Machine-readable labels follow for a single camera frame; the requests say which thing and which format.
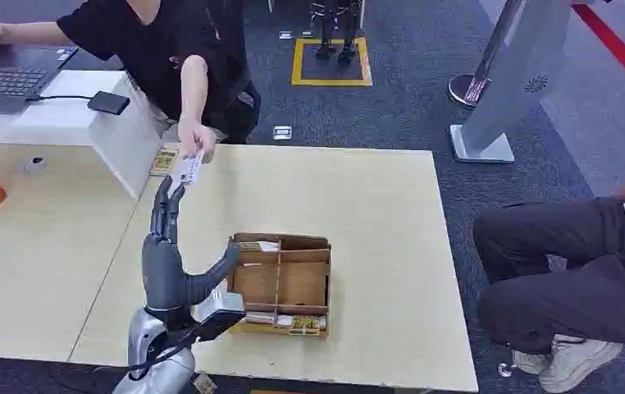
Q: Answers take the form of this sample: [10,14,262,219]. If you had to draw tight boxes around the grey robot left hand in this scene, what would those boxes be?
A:
[141,173,243,332]

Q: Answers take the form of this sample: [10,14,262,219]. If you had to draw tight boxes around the person's left hand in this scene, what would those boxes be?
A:
[176,118,218,164]

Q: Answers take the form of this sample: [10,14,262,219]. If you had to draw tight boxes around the white card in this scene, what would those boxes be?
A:
[168,151,205,192]

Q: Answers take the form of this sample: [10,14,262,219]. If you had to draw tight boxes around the dark grey laptop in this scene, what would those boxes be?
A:
[0,44,80,115]

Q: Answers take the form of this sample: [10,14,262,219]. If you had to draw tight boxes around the white desk riser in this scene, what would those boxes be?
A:
[0,69,164,199]

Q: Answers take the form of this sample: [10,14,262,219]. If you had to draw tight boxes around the person at laptop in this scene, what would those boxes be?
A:
[0,0,263,164]

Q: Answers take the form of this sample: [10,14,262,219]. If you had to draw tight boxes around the black adapter box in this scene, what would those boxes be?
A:
[86,90,131,116]

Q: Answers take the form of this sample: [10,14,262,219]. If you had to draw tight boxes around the white cards in box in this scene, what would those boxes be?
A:
[239,241,281,254]

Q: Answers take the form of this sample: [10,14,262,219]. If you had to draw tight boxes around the seated person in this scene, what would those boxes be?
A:
[472,165,625,394]

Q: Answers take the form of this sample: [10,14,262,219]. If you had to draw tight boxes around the wooden card box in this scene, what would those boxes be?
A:
[226,232,332,341]

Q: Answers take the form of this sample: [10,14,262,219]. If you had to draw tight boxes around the gold cards in box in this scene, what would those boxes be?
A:
[244,312,329,337]

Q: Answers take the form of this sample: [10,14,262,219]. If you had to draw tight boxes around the black robot legs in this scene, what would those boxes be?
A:
[309,0,363,62]

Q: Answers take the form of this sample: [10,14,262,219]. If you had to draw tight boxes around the beige shoe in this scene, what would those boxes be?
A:
[512,334,624,394]

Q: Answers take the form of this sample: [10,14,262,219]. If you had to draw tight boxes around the yellow floor tape square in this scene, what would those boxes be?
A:
[291,36,373,87]

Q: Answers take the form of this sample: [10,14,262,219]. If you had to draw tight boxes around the grey kiosk stand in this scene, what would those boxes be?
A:
[449,0,596,164]

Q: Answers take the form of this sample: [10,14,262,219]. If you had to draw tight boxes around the black cable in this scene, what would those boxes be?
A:
[25,94,94,103]

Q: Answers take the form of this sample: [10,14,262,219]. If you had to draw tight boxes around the chrome stanchion post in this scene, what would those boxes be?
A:
[447,0,526,110]

